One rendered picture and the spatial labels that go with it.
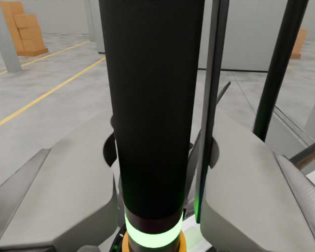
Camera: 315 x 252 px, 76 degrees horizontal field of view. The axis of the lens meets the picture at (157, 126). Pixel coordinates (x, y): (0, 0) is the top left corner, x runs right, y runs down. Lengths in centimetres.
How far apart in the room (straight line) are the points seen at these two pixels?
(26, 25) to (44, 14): 663
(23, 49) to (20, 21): 87
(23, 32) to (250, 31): 687
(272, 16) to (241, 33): 71
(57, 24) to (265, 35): 1165
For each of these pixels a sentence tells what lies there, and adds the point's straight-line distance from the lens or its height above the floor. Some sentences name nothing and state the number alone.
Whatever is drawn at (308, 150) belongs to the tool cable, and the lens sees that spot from 31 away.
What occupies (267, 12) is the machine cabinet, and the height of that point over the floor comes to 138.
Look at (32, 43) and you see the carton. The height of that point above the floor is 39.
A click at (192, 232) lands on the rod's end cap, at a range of 19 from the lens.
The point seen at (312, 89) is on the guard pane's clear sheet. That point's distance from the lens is 123.
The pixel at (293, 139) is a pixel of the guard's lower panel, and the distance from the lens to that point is 131.
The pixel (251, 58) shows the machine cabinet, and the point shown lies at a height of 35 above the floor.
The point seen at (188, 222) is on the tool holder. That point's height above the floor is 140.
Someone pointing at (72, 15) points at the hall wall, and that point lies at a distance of 1397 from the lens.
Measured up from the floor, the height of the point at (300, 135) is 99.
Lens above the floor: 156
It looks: 31 degrees down
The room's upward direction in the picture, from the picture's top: straight up
